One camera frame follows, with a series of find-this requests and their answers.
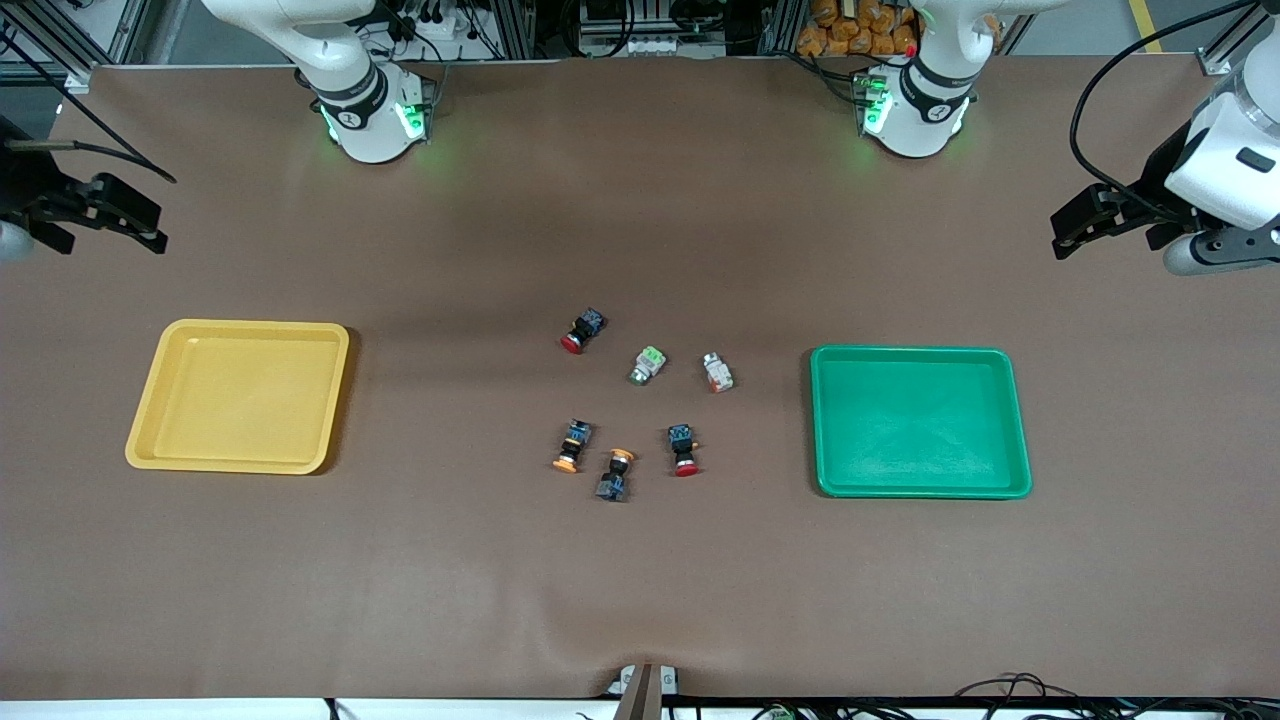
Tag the silver button with green back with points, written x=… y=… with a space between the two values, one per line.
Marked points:
x=648 y=366

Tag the aluminium frame post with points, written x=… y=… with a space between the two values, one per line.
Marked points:
x=1225 y=45
x=60 y=45

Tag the white power strip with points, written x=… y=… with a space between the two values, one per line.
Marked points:
x=650 y=46

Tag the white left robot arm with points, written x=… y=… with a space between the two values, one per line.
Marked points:
x=920 y=125

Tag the white button with orange back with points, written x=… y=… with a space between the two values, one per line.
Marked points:
x=717 y=372

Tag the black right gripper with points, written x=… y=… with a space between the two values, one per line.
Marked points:
x=22 y=185

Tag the green plastic tray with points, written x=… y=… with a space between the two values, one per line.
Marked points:
x=920 y=425

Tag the white socket strip with plugs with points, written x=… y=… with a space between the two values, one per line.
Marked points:
x=440 y=35

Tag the yellow plastic tray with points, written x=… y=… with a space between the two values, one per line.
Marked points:
x=240 y=400

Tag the brown table mat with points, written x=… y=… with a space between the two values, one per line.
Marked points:
x=640 y=580

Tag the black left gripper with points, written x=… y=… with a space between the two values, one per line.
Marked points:
x=1153 y=189

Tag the orange push button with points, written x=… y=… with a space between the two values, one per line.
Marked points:
x=572 y=445
x=615 y=475

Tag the bag of orange items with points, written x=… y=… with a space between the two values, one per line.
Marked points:
x=850 y=35

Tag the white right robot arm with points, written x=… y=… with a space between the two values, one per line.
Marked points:
x=365 y=130

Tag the red push button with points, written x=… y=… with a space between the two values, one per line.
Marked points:
x=684 y=450
x=583 y=331

